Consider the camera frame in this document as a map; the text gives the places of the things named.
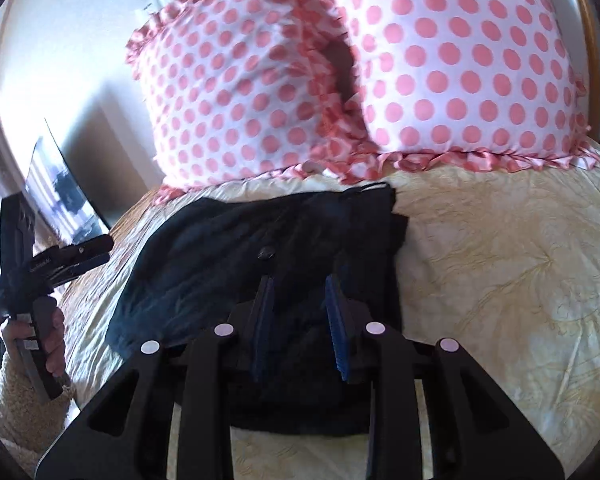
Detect person's left hand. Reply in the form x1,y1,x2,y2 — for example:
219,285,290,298
1,306,69,382

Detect bed with cream patterned sheet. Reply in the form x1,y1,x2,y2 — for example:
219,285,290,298
0,140,600,480

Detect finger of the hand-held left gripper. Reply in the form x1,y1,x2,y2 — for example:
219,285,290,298
52,233,115,262
49,254,112,287

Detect black pants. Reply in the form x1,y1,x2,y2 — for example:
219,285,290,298
105,182,411,436

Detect person's left forearm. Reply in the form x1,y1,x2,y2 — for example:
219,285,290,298
0,352,77,463

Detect pink polka dot ruffled pillow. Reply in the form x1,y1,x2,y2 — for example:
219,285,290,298
320,0,595,185
125,0,376,202

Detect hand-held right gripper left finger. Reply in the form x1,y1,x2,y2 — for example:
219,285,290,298
35,275,277,480

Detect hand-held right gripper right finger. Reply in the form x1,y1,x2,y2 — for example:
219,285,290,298
325,275,567,480

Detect black flat screen television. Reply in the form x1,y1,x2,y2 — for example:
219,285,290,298
24,117,114,244

